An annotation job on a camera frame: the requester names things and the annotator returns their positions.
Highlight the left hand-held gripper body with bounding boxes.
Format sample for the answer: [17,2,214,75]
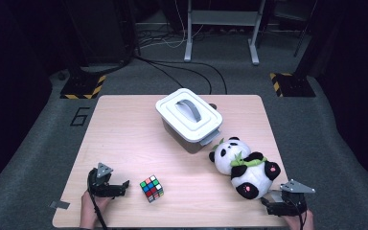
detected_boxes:
[86,162,114,198]

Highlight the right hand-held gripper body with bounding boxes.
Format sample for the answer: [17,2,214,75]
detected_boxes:
[279,179,316,218]

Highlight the colourful puzzle cube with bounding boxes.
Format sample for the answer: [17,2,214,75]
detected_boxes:
[139,174,165,203]

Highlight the panda plush toy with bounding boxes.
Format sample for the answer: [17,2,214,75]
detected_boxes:
[208,136,284,203]

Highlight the translucent grey storage box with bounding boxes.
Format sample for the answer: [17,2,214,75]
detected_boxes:
[161,118,222,155]

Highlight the white lid with grey handle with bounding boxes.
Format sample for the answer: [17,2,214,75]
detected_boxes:
[154,87,223,144]

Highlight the person's right hand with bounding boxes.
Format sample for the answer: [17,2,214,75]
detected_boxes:
[282,210,315,230]

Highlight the person's left hand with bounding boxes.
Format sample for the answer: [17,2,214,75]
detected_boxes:
[80,191,113,229]

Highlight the grey tape piece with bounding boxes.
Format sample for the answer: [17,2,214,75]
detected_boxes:
[49,200,71,210]

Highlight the black yellow striped base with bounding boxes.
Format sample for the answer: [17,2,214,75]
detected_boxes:
[59,75,107,100]
[269,72,316,98]

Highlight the black stand leg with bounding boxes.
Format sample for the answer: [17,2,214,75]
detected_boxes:
[293,0,317,58]

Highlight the right hand-held gripper cable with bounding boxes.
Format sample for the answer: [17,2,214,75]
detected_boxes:
[295,200,309,230]

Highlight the hand-held gripper cable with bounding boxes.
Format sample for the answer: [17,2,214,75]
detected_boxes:
[87,186,109,230]
[295,200,309,230]

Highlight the left hand-held gripper cable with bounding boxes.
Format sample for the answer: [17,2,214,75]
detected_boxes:
[87,186,109,230]

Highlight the black floor cable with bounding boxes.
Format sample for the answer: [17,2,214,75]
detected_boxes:
[147,60,213,96]
[147,60,185,89]
[133,56,228,96]

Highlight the white floor cables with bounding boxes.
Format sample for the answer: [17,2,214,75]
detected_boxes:
[138,0,205,50]

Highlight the grey metal stand frame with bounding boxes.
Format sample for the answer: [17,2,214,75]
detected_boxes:
[184,0,267,66]

